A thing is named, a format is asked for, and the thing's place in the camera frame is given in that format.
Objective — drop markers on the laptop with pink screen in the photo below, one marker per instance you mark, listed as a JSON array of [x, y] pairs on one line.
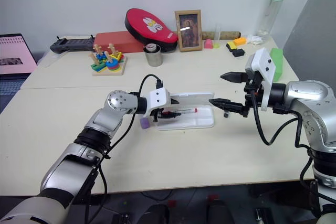
[[13, 56]]

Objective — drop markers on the black block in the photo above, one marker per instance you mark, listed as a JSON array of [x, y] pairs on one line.
[[238, 52], [231, 49]]

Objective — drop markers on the red brick box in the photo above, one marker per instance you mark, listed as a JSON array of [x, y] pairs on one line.
[[118, 41]]

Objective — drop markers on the red and black case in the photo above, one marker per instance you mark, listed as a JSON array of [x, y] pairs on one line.
[[149, 28]]

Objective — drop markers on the clear plastic tube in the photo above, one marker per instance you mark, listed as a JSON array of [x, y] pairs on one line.
[[218, 32]]

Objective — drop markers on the pink block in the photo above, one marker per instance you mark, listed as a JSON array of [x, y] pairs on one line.
[[208, 44]]

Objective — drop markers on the white plastic tray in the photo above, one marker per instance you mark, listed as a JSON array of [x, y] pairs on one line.
[[191, 119]]

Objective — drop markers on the clear bottle green cap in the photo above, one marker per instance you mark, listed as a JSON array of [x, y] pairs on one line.
[[271, 14]]

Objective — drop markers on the small black cylinder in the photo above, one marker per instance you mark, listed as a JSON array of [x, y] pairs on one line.
[[225, 115]]

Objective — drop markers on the brown wooden stick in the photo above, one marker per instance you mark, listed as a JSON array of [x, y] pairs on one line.
[[231, 34]]

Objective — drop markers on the crumpled white paper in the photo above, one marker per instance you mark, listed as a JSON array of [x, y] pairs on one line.
[[254, 40]]

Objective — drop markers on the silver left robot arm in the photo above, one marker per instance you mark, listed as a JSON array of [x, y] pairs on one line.
[[65, 166]]

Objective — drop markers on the red marker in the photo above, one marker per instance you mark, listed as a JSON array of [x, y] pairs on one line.
[[187, 110]]

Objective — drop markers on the purple block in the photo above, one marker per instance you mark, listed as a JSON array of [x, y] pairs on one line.
[[144, 123]]

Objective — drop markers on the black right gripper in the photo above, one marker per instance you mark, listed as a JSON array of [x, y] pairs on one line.
[[252, 87]]

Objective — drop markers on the wooden picture frame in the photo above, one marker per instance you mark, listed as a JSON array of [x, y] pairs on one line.
[[189, 30]]

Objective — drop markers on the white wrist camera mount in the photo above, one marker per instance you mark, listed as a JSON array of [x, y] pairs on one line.
[[157, 98], [265, 64]]

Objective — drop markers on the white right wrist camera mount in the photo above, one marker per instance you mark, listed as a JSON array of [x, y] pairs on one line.
[[265, 64]]

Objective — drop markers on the yellow block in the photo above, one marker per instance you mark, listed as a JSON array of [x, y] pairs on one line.
[[230, 44]]

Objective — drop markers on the wooden peg stacking toy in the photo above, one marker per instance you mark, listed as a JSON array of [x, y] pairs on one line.
[[108, 61]]

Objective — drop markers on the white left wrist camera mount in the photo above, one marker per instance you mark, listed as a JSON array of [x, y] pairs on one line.
[[157, 98]]

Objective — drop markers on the orange toy brick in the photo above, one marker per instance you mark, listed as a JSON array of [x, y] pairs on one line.
[[240, 41]]

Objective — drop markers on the small lime green block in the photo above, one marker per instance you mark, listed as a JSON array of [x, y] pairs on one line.
[[216, 45]]

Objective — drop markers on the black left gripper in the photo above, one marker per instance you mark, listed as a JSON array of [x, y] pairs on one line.
[[159, 114]]

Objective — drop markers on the black handheld controller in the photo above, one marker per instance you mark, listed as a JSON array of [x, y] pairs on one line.
[[71, 44]]

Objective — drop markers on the metal cup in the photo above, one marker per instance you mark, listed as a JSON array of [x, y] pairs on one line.
[[153, 56]]

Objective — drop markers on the dark rounded shape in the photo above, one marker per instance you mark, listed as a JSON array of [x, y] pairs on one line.
[[219, 211]]

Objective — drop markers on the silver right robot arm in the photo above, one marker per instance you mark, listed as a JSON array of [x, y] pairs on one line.
[[312, 98]]

